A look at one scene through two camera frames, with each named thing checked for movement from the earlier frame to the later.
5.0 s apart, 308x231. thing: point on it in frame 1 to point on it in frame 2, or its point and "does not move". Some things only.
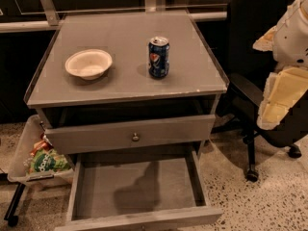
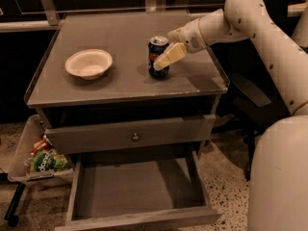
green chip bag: [42, 161] does not move
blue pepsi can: [159, 54] does not move
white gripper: [291, 38] to [190, 36]
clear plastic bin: [35, 162] does not move
